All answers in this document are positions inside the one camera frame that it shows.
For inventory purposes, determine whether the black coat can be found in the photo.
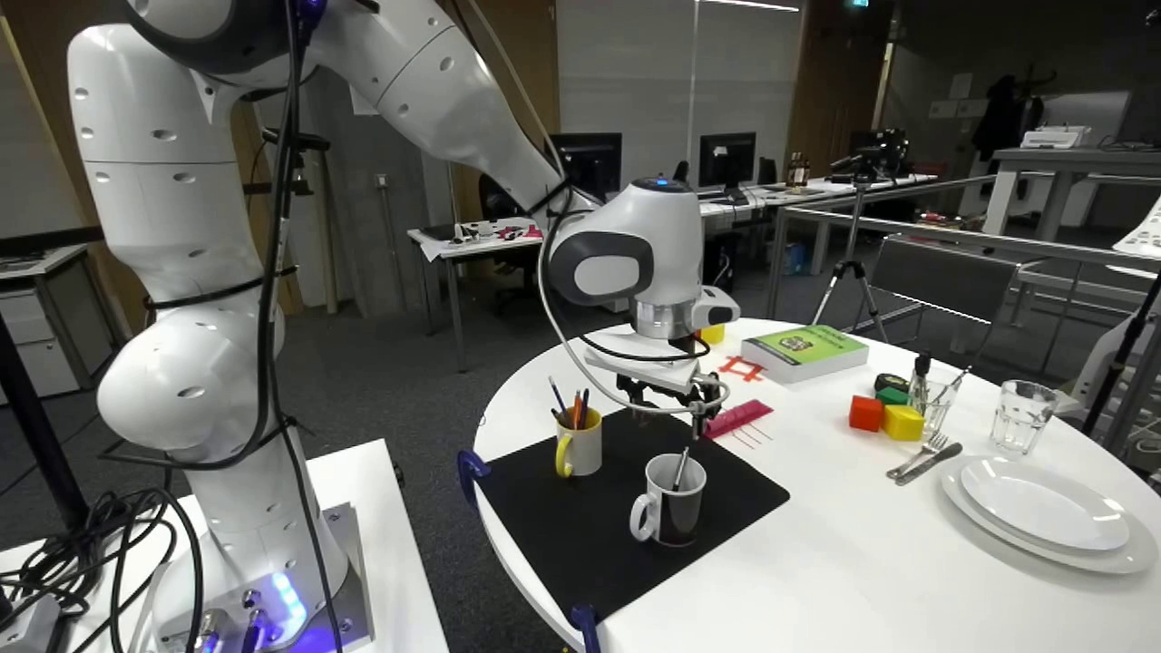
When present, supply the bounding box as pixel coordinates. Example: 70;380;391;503
971;67;1057;160

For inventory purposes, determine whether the small white plate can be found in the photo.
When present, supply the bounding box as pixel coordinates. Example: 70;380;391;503
955;453;1137;559

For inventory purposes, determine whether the grey cabinet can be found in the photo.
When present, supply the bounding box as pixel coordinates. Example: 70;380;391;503
0;244;131;401

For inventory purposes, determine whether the black pole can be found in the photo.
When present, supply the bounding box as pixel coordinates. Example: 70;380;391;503
1077;269;1161;440

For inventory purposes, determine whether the black cable bundle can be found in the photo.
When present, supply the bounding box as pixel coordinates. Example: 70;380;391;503
0;487;202;653

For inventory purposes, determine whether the black and silver pen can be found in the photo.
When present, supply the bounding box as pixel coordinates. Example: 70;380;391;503
671;407;711;494

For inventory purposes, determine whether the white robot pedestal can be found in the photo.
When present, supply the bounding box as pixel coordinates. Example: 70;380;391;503
0;435;451;653

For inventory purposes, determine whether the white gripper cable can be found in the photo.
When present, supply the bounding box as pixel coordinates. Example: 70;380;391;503
534;215;704;420

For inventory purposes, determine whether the grey table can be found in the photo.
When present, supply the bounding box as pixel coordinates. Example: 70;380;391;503
981;142;1161;239

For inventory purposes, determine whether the grey chair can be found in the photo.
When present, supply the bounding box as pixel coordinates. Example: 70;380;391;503
862;233;1022;365

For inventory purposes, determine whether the silver knife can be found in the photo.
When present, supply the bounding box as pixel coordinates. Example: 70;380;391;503
885;441;957;487

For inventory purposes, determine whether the red block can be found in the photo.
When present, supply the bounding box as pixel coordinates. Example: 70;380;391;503
844;391;888;435

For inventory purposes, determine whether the blue clamp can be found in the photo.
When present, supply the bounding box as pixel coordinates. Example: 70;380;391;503
455;447;485;503
571;603;607;653

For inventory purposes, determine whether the stack of white plates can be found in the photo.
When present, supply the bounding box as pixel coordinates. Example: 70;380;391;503
940;461;1161;580

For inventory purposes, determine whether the long white desk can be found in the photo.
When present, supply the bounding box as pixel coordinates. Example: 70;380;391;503
701;171;940;319

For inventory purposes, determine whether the black computer monitor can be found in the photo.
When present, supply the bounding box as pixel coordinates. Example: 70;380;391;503
698;130;759;193
555;130;624;204

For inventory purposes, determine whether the small glass with utensils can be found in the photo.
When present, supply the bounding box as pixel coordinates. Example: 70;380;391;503
913;357;971;447

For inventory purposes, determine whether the red wire frame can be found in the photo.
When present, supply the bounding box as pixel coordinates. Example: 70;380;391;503
715;353;769;385

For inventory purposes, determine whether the black tripod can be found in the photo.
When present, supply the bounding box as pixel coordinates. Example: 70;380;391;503
809;124;919;342

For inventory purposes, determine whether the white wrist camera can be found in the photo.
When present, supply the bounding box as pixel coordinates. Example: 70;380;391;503
687;282;744;333

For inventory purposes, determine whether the black table mat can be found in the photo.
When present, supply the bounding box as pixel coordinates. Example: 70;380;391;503
466;401;796;628

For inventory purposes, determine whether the green book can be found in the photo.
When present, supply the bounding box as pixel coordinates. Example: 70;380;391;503
735;322;872;389

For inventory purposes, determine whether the clear drinking glass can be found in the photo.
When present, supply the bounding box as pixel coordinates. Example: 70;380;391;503
990;378;1058;461

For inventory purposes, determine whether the dark mug with white inside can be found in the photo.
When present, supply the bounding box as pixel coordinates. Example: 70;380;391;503
624;449;711;550

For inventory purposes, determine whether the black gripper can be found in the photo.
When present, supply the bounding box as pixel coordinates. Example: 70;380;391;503
591;328;732;426

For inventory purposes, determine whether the silver fork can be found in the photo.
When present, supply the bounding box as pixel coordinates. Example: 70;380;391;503
901;440;969;478

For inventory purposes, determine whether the green block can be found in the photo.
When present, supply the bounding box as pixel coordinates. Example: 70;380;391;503
873;371;913;411

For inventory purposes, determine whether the white mug with yellow inside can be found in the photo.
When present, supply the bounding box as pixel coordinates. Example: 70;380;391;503
553;411;607;483

